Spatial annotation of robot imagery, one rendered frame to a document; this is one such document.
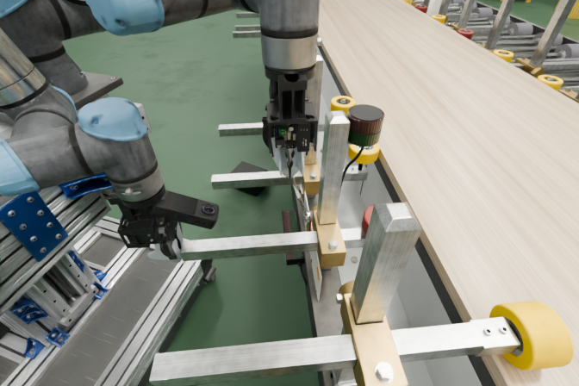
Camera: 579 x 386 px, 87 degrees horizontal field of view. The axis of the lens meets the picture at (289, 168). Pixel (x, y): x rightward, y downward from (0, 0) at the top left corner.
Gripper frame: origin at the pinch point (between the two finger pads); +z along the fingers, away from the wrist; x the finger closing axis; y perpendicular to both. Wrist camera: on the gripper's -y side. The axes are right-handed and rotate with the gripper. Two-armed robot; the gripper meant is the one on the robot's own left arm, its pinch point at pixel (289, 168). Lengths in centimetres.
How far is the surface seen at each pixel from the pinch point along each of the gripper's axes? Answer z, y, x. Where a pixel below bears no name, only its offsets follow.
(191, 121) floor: 95, -195, -69
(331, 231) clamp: 15.1, 2.6, 8.5
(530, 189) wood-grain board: 12, -3, 55
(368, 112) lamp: -10.9, -0.1, 13.1
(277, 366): 7.1, 29.7, -3.9
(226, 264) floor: 100, -52, -29
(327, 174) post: 0.9, 1.2, 7.0
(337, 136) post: -7.4, 1.5, 7.9
